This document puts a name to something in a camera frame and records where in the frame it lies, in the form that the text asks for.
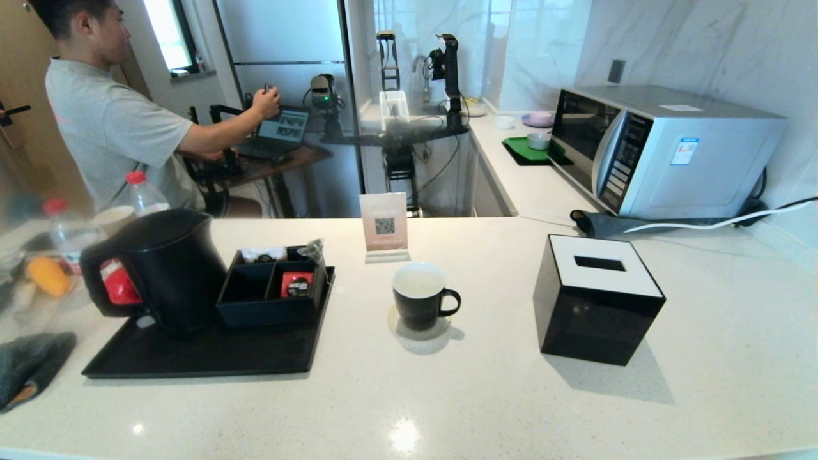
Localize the black tissue box white lid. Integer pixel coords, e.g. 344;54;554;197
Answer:
534;234;667;367

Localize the silver microwave oven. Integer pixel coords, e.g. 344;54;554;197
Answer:
550;85;788;220

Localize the red coffee sachet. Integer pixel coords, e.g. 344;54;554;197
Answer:
281;272;315;298

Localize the black compartment organizer box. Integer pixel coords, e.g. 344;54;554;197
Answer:
216;245;328;328

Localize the black power cable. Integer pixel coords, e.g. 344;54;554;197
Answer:
741;167;818;218

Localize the black ladder-shaped frame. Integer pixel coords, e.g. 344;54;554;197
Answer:
376;30;401;91

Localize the dark grey towel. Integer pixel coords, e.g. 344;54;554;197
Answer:
0;332;77;414

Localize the black mug white inside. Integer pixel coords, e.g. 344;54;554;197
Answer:
392;262;462;332

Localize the green tray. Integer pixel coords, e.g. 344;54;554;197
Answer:
502;136;573;167

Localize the clear water bottle red cap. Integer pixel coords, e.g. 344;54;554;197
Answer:
42;197;103;275
125;171;171;218

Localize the window with black frame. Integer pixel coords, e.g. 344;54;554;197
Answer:
142;0;200;77

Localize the black serving tray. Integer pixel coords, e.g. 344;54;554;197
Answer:
82;266;336;379

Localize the chrome sink faucet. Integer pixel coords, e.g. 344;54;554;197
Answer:
414;54;435;103

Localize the person in grey t-shirt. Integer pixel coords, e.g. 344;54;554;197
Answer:
29;0;282;215

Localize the orange oval object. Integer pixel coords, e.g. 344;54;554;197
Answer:
26;256;71;298

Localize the white power cable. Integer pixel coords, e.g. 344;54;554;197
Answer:
623;198;818;234

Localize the brown wooden desk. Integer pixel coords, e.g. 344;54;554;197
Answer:
211;142;333;218

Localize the QR code acrylic sign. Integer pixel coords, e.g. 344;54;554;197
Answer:
359;192;411;264

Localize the black laptop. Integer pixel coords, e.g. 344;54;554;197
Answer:
235;105;312;160

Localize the white plastic rack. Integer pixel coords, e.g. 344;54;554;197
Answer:
379;90;410;132

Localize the silver refrigerator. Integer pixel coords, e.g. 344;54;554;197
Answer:
213;0;362;218

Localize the black electric kettle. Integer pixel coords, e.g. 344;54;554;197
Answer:
80;208;228;337

